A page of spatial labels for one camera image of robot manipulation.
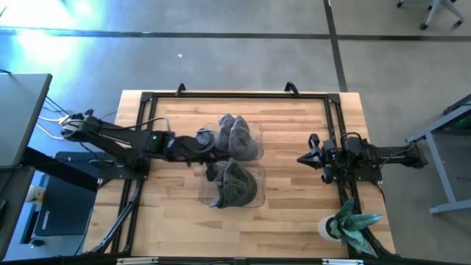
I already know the office chair base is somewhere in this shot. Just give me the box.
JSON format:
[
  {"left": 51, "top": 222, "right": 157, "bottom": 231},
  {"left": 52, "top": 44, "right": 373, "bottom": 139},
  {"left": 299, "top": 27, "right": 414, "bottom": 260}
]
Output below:
[{"left": 395, "top": 0, "right": 465, "bottom": 31}]

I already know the black diagonal strut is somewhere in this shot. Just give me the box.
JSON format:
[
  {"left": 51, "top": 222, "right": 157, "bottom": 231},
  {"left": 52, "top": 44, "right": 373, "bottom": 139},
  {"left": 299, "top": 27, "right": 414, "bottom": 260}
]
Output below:
[{"left": 89, "top": 179, "right": 145, "bottom": 255}]

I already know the silver bracket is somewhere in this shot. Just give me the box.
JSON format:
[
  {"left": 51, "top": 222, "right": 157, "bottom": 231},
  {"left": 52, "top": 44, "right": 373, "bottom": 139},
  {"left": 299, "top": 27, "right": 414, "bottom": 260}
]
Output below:
[
  {"left": 116, "top": 257, "right": 159, "bottom": 265},
  {"left": 322, "top": 258, "right": 364, "bottom": 265}
]

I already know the dark grey cap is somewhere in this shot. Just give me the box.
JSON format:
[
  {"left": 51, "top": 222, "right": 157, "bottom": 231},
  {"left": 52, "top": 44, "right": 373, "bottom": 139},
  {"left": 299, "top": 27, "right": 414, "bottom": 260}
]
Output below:
[{"left": 214, "top": 113, "right": 238, "bottom": 154}]

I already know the green cap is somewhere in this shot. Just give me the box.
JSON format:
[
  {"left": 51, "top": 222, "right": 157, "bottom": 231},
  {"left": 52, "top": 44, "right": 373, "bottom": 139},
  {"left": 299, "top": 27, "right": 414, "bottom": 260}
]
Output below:
[{"left": 211, "top": 158, "right": 259, "bottom": 210}]

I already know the black desk beam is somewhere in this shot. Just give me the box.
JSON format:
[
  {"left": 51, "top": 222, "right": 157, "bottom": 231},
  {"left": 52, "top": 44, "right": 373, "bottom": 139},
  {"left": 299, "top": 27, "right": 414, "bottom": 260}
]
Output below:
[{"left": 20, "top": 146, "right": 100, "bottom": 193}]

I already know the clear plastic bin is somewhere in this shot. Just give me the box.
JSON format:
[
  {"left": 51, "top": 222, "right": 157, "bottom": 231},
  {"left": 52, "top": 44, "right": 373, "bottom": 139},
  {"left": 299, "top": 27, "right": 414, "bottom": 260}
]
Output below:
[
  {"left": 203, "top": 121, "right": 265, "bottom": 163},
  {"left": 198, "top": 163, "right": 266, "bottom": 209}
]

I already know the pale yellow cable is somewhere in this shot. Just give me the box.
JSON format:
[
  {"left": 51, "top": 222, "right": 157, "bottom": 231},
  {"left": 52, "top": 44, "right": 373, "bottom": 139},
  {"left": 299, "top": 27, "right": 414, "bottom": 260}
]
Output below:
[{"left": 35, "top": 116, "right": 67, "bottom": 141}]

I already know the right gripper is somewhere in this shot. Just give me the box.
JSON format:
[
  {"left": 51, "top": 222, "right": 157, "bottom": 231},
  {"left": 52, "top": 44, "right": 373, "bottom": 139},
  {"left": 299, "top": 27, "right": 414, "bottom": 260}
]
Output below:
[{"left": 297, "top": 132, "right": 341, "bottom": 185}]

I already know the grey desk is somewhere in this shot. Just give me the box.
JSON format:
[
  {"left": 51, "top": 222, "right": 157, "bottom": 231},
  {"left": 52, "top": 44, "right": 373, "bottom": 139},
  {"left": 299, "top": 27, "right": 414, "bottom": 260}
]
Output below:
[{"left": 0, "top": 72, "right": 53, "bottom": 169}]

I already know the green plant in white pot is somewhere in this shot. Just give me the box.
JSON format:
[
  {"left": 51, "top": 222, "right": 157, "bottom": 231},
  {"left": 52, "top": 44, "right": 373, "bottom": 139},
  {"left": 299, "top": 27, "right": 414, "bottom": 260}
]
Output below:
[{"left": 318, "top": 197, "right": 384, "bottom": 258}]

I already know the black metal table frame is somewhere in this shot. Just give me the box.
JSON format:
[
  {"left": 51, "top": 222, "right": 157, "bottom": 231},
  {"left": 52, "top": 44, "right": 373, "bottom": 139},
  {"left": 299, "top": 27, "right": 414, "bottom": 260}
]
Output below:
[{"left": 110, "top": 91, "right": 394, "bottom": 258}]

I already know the grey metal desk frame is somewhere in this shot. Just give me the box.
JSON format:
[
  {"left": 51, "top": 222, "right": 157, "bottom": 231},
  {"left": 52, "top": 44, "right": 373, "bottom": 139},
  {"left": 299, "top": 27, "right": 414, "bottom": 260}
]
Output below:
[{"left": 406, "top": 93, "right": 471, "bottom": 216}]

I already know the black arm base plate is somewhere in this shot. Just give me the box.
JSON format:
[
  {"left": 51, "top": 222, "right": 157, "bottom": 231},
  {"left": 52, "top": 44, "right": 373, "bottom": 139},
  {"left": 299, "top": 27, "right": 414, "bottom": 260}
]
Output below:
[
  {"left": 330, "top": 152, "right": 383, "bottom": 182},
  {"left": 54, "top": 150, "right": 152, "bottom": 181}
]

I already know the black mat with logo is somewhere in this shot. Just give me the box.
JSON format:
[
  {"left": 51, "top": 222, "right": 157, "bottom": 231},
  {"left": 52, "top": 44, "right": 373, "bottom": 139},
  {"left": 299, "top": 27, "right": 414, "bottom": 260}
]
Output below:
[{"left": 33, "top": 175, "right": 97, "bottom": 237}]

